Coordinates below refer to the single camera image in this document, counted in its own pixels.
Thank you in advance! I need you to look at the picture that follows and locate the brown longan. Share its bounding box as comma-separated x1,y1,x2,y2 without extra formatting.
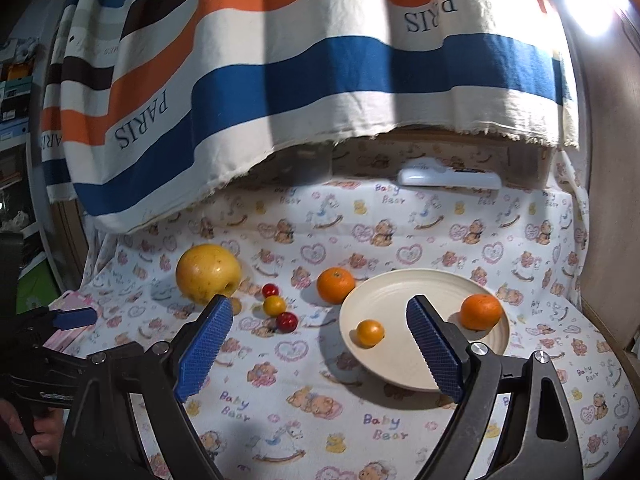
230,297,243,315

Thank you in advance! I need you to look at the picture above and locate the yellow cherry tomato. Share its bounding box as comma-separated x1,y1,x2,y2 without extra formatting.
262,295,288,318

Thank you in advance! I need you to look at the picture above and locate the pink box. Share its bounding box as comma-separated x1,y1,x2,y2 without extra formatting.
44,290,100,352

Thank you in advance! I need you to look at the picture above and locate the white remote control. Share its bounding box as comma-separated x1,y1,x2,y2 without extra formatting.
397,157,502,191

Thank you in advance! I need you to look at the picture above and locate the cream round plate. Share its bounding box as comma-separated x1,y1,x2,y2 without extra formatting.
338,269,510,400

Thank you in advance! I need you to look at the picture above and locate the person's left hand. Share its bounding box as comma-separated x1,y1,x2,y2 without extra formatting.
0,399,64,460

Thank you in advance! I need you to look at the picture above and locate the large yellow apple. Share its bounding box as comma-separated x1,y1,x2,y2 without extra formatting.
175,244,242,306

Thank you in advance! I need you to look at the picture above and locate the orange tangerine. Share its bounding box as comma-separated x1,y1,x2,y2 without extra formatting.
317,266,356,304
459,294,503,332

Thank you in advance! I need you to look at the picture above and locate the baby bear printed cloth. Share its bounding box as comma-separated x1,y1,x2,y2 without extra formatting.
68,140,639,479

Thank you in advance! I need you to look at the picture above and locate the dark red small fruit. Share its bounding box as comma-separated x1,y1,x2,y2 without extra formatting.
276,311,298,334

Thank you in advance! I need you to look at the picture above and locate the small red cherry tomato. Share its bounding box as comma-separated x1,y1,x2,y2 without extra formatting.
262,283,280,298

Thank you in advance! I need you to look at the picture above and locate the striped Paris cloth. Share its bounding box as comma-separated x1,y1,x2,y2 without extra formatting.
41,0,578,233

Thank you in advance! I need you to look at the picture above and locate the yellow-orange cherry tomato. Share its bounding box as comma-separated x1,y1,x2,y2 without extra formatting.
356,318,385,348

